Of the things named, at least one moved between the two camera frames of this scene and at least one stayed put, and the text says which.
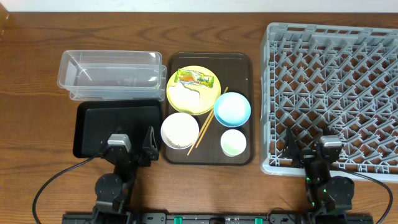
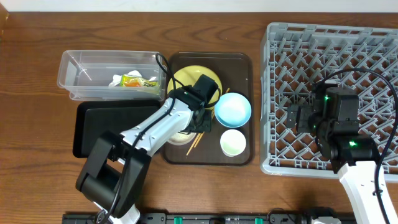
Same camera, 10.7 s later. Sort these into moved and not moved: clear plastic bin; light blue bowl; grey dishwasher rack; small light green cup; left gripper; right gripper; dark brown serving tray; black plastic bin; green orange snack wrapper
Moved: right gripper; green orange snack wrapper; left gripper
Not moved: small light green cup; grey dishwasher rack; black plastic bin; dark brown serving tray; light blue bowl; clear plastic bin
